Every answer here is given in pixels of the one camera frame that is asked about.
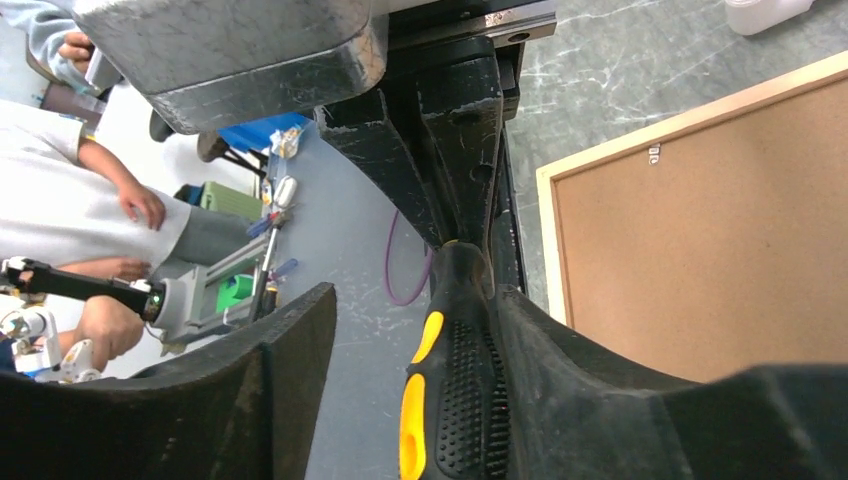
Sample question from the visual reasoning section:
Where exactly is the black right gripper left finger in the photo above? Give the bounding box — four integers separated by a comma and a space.
1, 283, 337, 479

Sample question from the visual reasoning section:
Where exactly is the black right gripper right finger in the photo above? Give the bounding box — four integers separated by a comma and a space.
493, 287, 847, 479

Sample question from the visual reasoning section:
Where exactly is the black yellow screwdriver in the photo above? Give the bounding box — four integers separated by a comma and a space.
398, 241, 510, 480

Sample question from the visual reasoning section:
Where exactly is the wooden picture frame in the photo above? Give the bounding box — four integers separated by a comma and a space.
537, 53, 847, 381

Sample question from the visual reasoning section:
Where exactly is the black handheld controller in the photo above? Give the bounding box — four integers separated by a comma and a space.
1, 256, 166, 322

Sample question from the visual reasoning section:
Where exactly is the person in white shirt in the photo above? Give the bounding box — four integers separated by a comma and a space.
0, 0, 253, 372

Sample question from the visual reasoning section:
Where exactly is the metal table edge plate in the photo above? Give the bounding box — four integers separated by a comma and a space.
73, 0, 389, 134

